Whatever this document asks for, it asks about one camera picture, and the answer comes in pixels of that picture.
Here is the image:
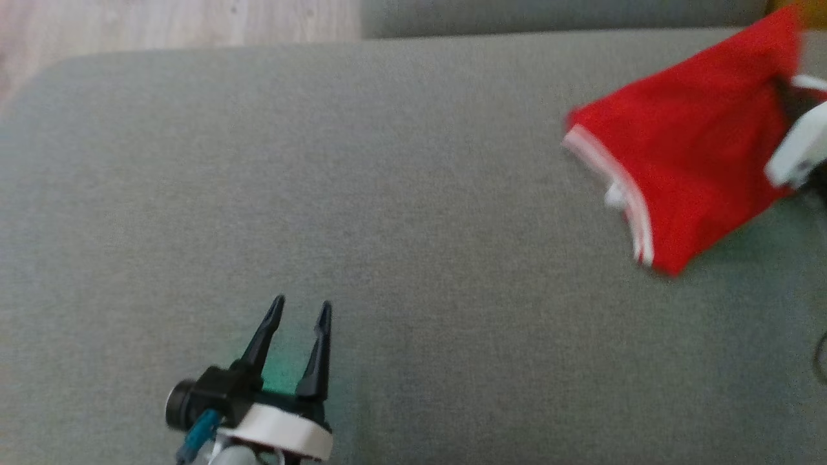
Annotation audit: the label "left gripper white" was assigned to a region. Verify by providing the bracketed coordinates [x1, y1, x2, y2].
[216, 295, 335, 461]

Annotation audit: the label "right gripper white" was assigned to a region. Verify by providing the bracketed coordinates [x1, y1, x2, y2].
[765, 76, 827, 190]

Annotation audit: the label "red Bulls jersey white sleeves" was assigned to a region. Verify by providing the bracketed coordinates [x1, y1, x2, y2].
[561, 5, 827, 278]

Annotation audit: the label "yellow fabric cushion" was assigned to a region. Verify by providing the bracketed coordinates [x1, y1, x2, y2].
[768, 0, 827, 30]

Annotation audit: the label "grey fabric sofa seat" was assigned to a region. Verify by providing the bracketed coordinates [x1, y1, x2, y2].
[0, 27, 827, 465]

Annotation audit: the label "grey fabric sofa cushion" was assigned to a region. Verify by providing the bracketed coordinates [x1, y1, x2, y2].
[360, 0, 771, 39]

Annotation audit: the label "right black cable blue connector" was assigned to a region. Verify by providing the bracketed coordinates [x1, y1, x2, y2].
[813, 331, 827, 386]

